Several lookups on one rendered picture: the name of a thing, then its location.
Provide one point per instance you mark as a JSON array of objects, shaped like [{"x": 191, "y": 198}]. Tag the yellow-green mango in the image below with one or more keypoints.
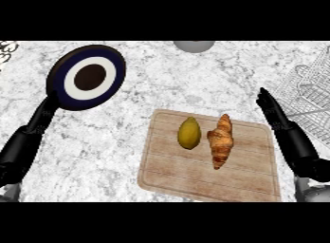
[{"x": 190, "y": 133}]

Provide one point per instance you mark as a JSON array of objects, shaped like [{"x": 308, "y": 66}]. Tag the golden brown croissant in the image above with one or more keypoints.
[{"x": 221, "y": 142}]

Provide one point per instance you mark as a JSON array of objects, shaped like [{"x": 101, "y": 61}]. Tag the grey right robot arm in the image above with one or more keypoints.
[{"x": 318, "y": 191}]

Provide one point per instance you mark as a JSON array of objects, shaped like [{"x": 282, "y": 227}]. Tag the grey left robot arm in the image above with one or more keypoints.
[{"x": 5, "y": 193}]

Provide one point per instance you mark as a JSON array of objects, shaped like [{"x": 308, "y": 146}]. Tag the grey round object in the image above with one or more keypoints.
[{"x": 194, "y": 46}]

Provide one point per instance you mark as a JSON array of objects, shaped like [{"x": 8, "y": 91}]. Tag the wooden cutting board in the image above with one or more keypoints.
[{"x": 210, "y": 171}]

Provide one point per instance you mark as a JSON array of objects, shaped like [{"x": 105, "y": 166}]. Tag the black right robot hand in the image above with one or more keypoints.
[{"x": 297, "y": 148}]

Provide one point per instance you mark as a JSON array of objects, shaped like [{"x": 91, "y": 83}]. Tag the navy and white plate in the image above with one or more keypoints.
[{"x": 86, "y": 77}]

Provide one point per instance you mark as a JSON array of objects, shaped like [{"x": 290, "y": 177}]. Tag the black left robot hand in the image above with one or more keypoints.
[{"x": 18, "y": 148}]

